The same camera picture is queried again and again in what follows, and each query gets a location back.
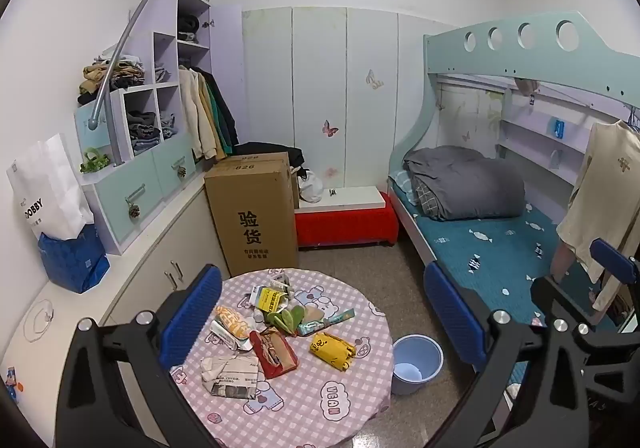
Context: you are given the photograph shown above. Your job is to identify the white paper bag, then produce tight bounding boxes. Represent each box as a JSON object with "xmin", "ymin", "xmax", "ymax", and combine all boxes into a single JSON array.
[{"xmin": 6, "ymin": 133, "xmax": 95, "ymax": 241}]

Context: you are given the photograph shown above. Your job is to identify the red snack packet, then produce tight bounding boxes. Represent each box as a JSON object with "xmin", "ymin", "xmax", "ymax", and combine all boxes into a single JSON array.
[{"xmin": 249, "ymin": 329, "xmax": 299, "ymax": 380}]

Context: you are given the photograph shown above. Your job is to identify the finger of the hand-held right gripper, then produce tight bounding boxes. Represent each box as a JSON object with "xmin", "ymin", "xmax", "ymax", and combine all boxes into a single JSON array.
[
  {"xmin": 531, "ymin": 275, "xmax": 603, "ymax": 329},
  {"xmin": 590, "ymin": 238, "xmax": 640, "ymax": 287}
]

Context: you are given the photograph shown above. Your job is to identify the blue plastic bucket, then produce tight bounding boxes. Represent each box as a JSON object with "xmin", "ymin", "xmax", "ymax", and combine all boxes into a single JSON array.
[{"xmin": 391, "ymin": 334, "xmax": 445, "ymax": 396}]

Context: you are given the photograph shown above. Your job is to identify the blue shopping bag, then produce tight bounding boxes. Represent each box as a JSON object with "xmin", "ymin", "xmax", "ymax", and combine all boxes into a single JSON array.
[{"xmin": 37, "ymin": 224, "xmax": 111, "ymax": 295}]

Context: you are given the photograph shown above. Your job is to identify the teal bunk bed frame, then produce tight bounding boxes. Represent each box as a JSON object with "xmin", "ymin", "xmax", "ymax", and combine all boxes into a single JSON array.
[{"xmin": 387, "ymin": 10, "xmax": 640, "ymax": 409}]

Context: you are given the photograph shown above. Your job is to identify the clear octagonal lid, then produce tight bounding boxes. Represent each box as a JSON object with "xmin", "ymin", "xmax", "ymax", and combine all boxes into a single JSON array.
[{"xmin": 24, "ymin": 298, "xmax": 55, "ymax": 343}]

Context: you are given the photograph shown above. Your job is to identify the cream hanging jacket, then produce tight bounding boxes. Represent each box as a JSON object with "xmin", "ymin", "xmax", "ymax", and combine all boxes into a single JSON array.
[{"xmin": 178, "ymin": 66, "xmax": 217, "ymax": 161}]

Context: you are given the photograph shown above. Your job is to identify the green hanging jacket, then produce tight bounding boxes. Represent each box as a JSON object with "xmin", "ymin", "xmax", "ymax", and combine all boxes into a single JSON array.
[{"xmin": 205, "ymin": 75, "xmax": 233, "ymax": 155}]

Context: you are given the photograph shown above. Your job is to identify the newspaper bundle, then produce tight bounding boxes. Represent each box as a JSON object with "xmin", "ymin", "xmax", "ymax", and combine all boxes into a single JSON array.
[{"xmin": 200, "ymin": 354, "xmax": 261, "ymax": 400}]

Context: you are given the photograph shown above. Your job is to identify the teal checked pillow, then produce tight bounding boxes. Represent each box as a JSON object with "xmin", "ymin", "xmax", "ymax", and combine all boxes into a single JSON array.
[{"xmin": 389, "ymin": 170, "xmax": 418, "ymax": 206}]

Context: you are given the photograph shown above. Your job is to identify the plaid blanket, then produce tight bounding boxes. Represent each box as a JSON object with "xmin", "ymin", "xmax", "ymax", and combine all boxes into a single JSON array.
[{"xmin": 411, "ymin": 178, "xmax": 442, "ymax": 219}]

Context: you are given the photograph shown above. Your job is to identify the long teal wrapper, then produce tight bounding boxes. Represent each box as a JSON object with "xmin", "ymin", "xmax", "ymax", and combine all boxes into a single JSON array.
[{"xmin": 297, "ymin": 308, "xmax": 356, "ymax": 336}]

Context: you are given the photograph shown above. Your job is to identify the orange snack packet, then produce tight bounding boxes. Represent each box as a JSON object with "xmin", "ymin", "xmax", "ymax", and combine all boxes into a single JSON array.
[{"xmin": 214, "ymin": 305, "xmax": 256, "ymax": 340}]

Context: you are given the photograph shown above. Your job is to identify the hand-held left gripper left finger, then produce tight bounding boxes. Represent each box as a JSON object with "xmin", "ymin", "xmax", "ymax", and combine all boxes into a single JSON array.
[{"xmin": 55, "ymin": 264, "xmax": 223, "ymax": 448}]

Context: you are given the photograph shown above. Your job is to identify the stack of dark clothes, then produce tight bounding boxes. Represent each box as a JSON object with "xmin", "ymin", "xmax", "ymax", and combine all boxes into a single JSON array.
[{"xmin": 126, "ymin": 110, "xmax": 161, "ymax": 153}]

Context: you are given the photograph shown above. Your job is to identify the black hanging jacket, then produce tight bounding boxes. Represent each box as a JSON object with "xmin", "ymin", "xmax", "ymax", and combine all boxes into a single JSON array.
[{"xmin": 197, "ymin": 68, "xmax": 240, "ymax": 153}]

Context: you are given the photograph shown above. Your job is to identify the yellow hanging jacket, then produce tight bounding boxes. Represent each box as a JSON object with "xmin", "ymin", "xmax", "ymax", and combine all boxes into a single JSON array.
[{"xmin": 197, "ymin": 72, "xmax": 227, "ymax": 159}]

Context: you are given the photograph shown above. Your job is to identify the white plastic bag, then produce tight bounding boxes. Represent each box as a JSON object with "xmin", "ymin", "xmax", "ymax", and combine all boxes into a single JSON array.
[{"xmin": 298, "ymin": 169, "xmax": 323, "ymax": 203}]

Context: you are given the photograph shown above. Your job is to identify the purple stair cabinet teal drawers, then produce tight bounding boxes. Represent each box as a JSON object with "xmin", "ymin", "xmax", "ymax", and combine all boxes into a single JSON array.
[{"xmin": 74, "ymin": 0, "xmax": 243, "ymax": 256}]

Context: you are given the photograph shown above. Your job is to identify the yellow medicine box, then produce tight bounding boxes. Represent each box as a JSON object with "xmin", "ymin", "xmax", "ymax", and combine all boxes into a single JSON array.
[{"xmin": 250, "ymin": 284, "xmax": 291, "ymax": 316}]

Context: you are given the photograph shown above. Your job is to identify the pile of folded olive clothes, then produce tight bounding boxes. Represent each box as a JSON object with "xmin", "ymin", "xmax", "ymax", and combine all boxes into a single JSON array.
[{"xmin": 77, "ymin": 55, "xmax": 146, "ymax": 106}]

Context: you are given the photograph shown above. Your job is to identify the teal candy print sheet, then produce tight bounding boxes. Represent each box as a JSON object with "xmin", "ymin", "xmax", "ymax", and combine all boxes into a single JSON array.
[{"xmin": 390, "ymin": 178, "xmax": 618, "ymax": 389}]

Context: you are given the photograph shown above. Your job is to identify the white box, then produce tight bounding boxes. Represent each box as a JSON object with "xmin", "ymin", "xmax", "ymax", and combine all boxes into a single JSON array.
[{"xmin": 209, "ymin": 320, "xmax": 251, "ymax": 351}]

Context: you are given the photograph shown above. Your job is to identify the tall cardboard box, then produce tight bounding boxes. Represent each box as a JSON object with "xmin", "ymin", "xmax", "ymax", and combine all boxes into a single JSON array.
[{"xmin": 204, "ymin": 159, "xmax": 300, "ymax": 279}]

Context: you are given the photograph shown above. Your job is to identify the green plastic toy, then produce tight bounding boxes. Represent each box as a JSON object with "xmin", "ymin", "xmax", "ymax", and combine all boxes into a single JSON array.
[{"xmin": 80, "ymin": 148, "xmax": 110, "ymax": 175}]

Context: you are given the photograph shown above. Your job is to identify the folded black clothes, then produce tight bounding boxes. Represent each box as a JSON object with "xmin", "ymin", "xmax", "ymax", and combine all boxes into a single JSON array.
[{"xmin": 177, "ymin": 14, "xmax": 201, "ymax": 43}]

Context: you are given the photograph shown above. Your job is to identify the black clothes heap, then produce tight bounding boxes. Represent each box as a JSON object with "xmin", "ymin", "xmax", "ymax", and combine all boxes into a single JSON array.
[{"xmin": 234, "ymin": 142, "xmax": 305, "ymax": 169}]

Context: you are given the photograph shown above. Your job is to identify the grey duvet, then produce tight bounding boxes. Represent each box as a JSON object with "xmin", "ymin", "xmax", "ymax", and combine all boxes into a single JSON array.
[{"xmin": 402, "ymin": 145, "xmax": 526, "ymax": 221}]

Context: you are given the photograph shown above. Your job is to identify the red covered bench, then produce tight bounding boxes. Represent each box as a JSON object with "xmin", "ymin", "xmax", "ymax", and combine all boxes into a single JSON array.
[{"xmin": 295, "ymin": 192, "xmax": 400, "ymax": 249}]

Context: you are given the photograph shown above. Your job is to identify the white board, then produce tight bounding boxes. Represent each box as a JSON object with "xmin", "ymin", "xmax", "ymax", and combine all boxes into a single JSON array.
[{"xmin": 299, "ymin": 187, "xmax": 387, "ymax": 213}]

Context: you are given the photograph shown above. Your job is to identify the grey metal handrail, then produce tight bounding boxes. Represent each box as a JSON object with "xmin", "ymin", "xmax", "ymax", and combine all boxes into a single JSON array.
[{"xmin": 87, "ymin": 0, "xmax": 216, "ymax": 166}]

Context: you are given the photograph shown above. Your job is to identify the small colourful toy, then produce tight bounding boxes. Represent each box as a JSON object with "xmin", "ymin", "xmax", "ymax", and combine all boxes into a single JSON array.
[{"xmin": 5, "ymin": 368, "xmax": 24, "ymax": 401}]

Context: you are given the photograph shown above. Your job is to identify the yellow snack packet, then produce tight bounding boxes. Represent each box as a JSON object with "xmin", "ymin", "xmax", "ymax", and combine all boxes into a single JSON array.
[{"xmin": 307, "ymin": 332, "xmax": 357, "ymax": 373}]

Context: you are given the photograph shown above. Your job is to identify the round table pink checked cloth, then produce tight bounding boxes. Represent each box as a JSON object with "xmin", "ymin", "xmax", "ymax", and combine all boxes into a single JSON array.
[{"xmin": 170, "ymin": 268, "xmax": 393, "ymax": 448}]

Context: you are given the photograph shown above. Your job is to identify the green packet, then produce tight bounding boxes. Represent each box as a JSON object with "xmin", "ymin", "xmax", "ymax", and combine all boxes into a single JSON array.
[{"xmin": 267, "ymin": 305, "xmax": 305, "ymax": 333}]

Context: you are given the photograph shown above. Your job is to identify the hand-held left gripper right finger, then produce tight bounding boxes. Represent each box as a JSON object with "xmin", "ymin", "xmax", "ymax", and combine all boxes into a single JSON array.
[{"xmin": 424, "ymin": 262, "xmax": 603, "ymax": 448}]

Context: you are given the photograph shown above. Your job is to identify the beige long-sleeve shirt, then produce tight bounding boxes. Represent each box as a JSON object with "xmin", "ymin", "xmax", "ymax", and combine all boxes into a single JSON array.
[{"xmin": 550, "ymin": 120, "xmax": 640, "ymax": 313}]

